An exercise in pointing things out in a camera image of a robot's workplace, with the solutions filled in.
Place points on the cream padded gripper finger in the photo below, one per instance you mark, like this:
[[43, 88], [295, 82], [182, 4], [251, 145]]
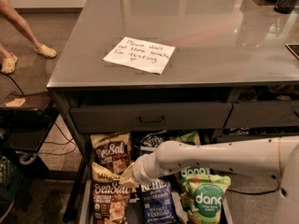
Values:
[[127, 179]]

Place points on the brown seasalt chip bag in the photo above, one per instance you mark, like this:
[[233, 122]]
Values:
[[110, 198], [113, 150]]

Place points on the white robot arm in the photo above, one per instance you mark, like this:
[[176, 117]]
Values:
[[276, 157]]

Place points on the front blue Kettle chip bag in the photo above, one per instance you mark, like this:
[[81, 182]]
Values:
[[157, 203]]

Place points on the blue kettle chip bag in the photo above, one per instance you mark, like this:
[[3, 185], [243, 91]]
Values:
[[151, 141], [157, 203]]

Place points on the rear blue Kettle chip bag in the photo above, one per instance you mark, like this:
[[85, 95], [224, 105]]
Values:
[[151, 141]]

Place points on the open middle drawer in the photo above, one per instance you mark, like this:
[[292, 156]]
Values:
[[134, 212]]

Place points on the middle green Dang chip bag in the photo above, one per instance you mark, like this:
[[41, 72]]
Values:
[[181, 176]]

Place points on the green dang chip bag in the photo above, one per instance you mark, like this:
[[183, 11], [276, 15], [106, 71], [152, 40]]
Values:
[[191, 138], [203, 197], [181, 176]]

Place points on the top left grey drawer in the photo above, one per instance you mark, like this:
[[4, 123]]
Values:
[[149, 117]]

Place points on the grey drawer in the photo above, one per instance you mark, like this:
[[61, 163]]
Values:
[[264, 114], [149, 117]]

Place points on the rear green Dang chip bag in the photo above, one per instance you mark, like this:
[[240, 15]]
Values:
[[191, 138]]

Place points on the front green Dang chip bag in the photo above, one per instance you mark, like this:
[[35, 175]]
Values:
[[203, 197]]

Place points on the top right grey drawer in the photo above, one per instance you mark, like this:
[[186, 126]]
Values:
[[264, 114]]

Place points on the dark tablet on counter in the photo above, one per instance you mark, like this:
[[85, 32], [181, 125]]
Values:
[[294, 49]]

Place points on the green crate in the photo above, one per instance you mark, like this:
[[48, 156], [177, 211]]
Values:
[[10, 180]]

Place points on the black side cart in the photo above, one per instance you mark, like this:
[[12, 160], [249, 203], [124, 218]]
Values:
[[26, 121]]

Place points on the white handwritten paper note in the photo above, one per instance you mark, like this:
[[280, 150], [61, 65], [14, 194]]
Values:
[[141, 55]]

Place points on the person with yellow clogs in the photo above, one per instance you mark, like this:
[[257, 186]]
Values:
[[8, 64]]

